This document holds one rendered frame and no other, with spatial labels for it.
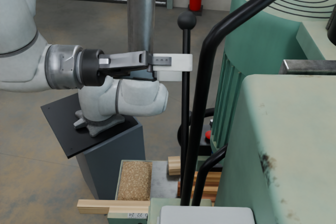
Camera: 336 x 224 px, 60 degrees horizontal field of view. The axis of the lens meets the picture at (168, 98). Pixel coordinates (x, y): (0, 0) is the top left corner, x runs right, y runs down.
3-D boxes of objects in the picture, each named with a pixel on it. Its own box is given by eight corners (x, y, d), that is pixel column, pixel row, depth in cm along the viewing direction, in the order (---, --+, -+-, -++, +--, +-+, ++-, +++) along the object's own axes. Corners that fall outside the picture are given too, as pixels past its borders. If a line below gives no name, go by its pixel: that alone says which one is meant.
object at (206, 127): (236, 128, 92) (239, 116, 88) (242, 157, 84) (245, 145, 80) (195, 127, 92) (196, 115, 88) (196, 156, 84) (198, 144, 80)
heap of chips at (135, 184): (152, 162, 90) (152, 154, 87) (149, 205, 79) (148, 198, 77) (123, 161, 90) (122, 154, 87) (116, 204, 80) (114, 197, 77)
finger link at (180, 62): (153, 54, 52) (152, 53, 51) (192, 54, 52) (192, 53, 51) (152, 71, 52) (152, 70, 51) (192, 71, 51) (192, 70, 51)
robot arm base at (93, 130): (66, 117, 141) (64, 109, 137) (107, 99, 151) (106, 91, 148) (84, 142, 131) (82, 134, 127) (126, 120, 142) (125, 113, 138)
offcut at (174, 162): (169, 175, 86) (169, 169, 84) (168, 163, 89) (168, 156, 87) (181, 174, 86) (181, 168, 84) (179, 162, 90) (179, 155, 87)
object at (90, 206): (303, 211, 78) (308, 204, 75) (305, 218, 77) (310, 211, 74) (81, 206, 79) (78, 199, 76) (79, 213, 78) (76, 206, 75)
